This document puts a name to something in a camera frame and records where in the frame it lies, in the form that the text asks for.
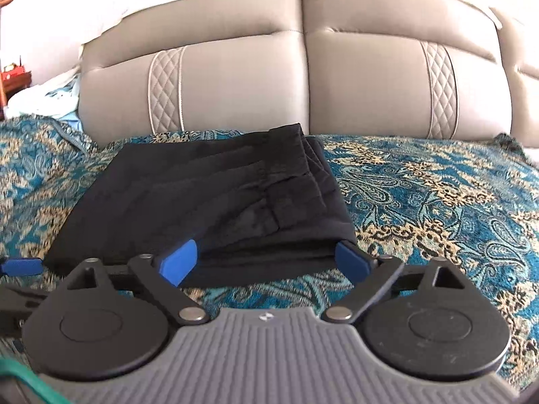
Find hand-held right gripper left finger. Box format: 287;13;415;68
63;239;210;327

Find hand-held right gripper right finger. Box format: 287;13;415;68
322;240;468;326

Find red wooden cabinet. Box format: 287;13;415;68
0;63;33;121

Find green cable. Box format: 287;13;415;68
0;357;65;404

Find black pants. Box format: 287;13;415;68
44;123;355;289

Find teal patterned blanket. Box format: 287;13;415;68
0;115;539;392

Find beige padded headboard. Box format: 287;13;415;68
78;0;539;161

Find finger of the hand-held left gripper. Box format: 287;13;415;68
0;257;44;277
0;287;48;339

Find white pillow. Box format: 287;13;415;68
6;72;84;130

